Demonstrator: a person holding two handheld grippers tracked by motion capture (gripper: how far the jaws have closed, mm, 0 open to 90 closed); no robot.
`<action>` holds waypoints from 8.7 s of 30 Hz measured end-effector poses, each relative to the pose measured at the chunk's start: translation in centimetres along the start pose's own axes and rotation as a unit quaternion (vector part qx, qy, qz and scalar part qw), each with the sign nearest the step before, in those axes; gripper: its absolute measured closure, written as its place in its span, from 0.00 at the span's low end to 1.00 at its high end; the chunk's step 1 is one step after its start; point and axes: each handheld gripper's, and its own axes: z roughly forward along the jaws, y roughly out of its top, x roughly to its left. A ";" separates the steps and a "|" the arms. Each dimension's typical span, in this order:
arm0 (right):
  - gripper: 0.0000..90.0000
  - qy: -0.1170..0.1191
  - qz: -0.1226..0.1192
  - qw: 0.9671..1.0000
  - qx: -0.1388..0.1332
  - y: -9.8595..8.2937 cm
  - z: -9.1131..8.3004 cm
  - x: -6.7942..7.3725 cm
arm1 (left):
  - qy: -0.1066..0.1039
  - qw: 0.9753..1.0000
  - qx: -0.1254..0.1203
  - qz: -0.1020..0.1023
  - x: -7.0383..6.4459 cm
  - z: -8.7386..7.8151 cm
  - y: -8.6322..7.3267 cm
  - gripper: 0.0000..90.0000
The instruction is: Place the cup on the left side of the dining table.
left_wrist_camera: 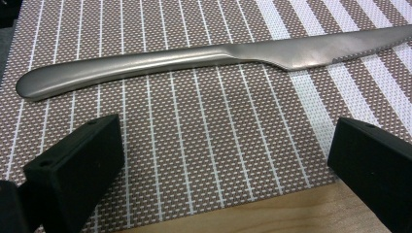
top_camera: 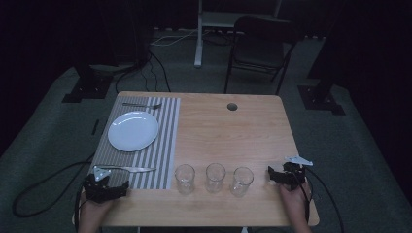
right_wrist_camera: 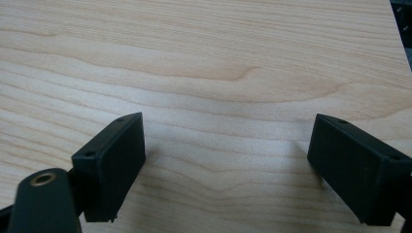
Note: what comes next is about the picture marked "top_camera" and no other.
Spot person's right hand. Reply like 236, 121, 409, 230
279, 183, 313, 221

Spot grey round stand base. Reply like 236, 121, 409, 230
88, 62, 137, 74

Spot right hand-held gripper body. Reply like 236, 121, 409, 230
279, 155, 314, 191

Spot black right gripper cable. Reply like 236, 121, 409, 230
289, 164, 346, 233

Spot white round plate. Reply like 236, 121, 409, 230
107, 111, 160, 152

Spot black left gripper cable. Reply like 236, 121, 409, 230
12, 151, 97, 233

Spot black stand with base plate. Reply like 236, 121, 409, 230
61, 61, 115, 105
296, 48, 346, 117

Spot white floor cable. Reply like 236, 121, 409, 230
150, 28, 199, 48

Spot grey striped placemat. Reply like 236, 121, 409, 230
87, 95, 182, 191

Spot clear drinking glass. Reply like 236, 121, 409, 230
229, 166, 255, 198
205, 162, 227, 195
174, 163, 196, 196

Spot person's left hand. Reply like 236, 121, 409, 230
79, 190, 115, 224

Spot white metal desk frame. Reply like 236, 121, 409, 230
193, 0, 284, 69

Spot silver fork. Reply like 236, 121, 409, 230
121, 102, 163, 111

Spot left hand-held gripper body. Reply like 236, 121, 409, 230
83, 165, 130, 205

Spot black floor cables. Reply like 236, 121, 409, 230
114, 50, 172, 95

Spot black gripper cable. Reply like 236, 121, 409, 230
12, 151, 97, 233
289, 164, 346, 233

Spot silver table knife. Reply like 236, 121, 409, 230
102, 165, 157, 174

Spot black folding chair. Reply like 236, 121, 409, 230
223, 15, 301, 96

